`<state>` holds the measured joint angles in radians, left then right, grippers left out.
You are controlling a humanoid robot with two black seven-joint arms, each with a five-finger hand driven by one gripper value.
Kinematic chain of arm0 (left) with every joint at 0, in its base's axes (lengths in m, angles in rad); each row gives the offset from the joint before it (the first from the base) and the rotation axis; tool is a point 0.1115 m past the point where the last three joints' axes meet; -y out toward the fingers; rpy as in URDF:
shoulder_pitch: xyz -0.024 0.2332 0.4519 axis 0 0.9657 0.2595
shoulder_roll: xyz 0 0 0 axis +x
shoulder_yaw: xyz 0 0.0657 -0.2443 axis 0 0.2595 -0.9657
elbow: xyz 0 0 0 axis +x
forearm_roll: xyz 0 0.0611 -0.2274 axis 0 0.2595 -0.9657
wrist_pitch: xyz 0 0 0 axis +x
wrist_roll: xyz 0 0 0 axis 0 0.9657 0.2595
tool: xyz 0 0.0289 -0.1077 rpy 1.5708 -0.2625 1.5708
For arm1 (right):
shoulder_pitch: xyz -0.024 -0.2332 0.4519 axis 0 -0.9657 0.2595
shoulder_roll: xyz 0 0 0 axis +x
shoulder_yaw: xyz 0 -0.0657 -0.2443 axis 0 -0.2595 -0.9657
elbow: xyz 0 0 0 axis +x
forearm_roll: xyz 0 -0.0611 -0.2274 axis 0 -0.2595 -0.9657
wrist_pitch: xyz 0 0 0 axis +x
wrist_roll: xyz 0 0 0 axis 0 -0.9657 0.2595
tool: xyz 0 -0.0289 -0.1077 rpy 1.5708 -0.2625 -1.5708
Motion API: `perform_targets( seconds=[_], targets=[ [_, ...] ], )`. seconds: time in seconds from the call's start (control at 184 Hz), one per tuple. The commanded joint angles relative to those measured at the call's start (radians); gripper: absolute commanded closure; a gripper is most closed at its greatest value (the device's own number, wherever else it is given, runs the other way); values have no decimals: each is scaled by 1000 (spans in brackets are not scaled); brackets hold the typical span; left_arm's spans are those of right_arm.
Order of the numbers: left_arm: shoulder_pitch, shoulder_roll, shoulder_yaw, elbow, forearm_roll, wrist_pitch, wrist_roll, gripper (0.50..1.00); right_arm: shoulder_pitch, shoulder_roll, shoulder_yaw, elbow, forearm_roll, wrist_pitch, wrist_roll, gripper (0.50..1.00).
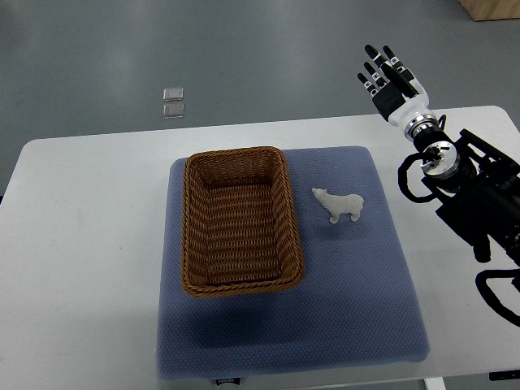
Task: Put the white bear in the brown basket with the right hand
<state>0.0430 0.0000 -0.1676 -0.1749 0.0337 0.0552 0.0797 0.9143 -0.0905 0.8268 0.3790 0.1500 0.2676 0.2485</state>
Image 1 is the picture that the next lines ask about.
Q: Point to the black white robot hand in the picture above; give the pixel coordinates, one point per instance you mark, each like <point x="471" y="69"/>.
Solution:
<point x="394" y="90"/>

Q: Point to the white bear figurine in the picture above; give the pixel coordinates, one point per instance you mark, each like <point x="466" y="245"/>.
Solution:
<point x="337" y="205"/>

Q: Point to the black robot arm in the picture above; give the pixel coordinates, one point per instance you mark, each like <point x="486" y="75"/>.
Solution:
<point x="476" y="184"/>

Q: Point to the brown wicker basket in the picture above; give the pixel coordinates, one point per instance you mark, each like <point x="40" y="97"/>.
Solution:
<point x="239" y="231"/>

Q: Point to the wooden box corner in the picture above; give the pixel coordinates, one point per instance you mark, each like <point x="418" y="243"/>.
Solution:
<point x="490" y="10"/>

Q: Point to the blue grey cushion mat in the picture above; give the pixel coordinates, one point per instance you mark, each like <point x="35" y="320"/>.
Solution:
<point x="356" y="305"/>

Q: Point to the upper metal floor plate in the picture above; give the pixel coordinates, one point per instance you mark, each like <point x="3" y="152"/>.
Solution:
<point x="171" y="94"/>

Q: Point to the black table bracket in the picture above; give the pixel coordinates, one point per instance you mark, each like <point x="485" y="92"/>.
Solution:
<point x="504" y="375"/>

